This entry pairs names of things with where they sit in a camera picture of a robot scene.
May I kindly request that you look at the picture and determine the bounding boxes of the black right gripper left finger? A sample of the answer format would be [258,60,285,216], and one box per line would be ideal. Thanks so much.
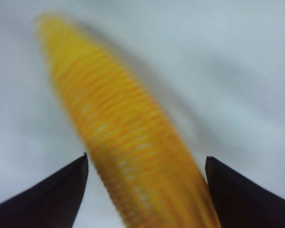
[0,155,88,228]

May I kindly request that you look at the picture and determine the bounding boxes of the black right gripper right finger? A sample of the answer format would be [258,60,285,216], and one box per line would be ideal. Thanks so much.
[205,156,285,228]

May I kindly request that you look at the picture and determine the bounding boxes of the yellow corn cob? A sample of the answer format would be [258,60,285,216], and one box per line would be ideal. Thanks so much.
[36,13,221,228]

